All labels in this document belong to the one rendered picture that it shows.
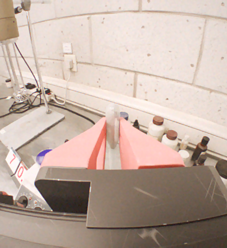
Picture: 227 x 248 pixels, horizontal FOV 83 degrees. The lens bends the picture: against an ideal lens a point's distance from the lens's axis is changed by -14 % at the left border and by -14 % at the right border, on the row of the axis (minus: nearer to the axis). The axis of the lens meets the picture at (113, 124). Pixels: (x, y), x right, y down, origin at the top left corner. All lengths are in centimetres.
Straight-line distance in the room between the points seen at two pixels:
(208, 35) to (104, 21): 38
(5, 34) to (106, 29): 37
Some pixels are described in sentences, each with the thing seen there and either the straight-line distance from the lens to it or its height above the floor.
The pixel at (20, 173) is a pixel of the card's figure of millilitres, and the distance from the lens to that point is 54.
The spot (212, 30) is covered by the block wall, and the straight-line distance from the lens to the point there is 54.
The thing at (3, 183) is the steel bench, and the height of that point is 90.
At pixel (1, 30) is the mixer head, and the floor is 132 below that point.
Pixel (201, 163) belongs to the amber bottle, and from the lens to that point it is 50.
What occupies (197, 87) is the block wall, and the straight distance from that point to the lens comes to 57.
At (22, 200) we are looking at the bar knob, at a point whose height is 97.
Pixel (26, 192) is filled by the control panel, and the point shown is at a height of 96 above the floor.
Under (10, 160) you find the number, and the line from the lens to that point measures 61.
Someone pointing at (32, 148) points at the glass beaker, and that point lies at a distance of 38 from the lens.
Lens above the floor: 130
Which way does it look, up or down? 36 degrees down
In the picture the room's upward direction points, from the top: straight up
